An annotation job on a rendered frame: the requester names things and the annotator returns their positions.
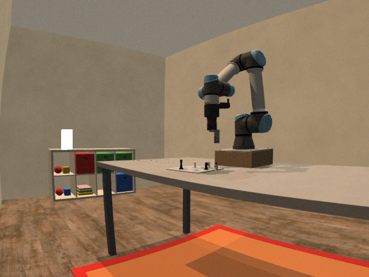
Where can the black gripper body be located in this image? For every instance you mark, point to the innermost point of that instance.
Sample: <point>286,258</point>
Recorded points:
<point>211,110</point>

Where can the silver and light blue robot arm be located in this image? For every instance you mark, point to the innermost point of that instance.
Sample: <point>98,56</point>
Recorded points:
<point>259,121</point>

